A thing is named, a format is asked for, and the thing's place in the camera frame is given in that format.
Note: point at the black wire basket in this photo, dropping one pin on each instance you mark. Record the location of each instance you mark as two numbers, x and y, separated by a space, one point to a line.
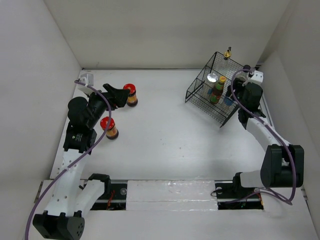
197 91

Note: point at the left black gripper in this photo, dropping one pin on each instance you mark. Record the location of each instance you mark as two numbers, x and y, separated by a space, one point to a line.
119 96

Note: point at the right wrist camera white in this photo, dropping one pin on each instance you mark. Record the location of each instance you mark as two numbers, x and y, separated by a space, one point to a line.
255 77

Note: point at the blue label shaker silver lid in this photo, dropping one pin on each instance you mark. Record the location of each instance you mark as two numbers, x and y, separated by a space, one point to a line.
228 101

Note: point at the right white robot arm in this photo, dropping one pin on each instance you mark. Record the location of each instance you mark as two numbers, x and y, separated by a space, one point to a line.
283 163

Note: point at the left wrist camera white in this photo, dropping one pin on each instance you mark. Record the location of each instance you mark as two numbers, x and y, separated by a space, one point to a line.
87 79

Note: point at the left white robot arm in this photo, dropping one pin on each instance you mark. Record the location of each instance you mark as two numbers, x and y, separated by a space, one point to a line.
64 216

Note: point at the right base mount rail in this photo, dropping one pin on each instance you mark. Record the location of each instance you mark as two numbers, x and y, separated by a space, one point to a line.
230 195

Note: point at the red lid sauce jar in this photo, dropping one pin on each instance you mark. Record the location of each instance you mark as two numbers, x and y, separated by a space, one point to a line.
132 99
108 124

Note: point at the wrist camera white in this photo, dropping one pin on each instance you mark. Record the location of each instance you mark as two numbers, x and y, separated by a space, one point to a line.
87 79
255 77

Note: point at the glass oil bottle gold spout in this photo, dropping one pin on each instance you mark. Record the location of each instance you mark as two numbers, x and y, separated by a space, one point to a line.
227 55

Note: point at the base mount rail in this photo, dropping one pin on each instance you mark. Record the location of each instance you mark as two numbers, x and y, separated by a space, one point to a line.
114 197
230 195

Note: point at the left base mount rail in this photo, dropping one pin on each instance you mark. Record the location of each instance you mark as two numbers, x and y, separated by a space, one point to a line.
114 197

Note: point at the white shaker silver lid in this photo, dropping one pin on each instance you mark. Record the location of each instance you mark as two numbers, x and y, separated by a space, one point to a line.
211 80

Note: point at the yellow cap sauce bottle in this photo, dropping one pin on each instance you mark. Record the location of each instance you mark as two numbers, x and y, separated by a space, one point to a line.
217 90

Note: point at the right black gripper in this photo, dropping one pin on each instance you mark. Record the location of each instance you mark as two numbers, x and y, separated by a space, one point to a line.
238 85

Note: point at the black cap sauce bottle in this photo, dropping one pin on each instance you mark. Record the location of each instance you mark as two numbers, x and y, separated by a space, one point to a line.
245 71

